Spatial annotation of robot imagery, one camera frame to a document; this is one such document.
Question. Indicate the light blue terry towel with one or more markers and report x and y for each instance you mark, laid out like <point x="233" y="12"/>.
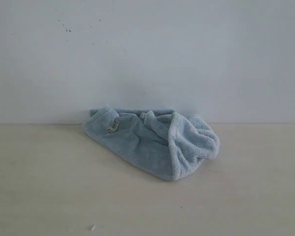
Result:
<point x="163" y="143"/>

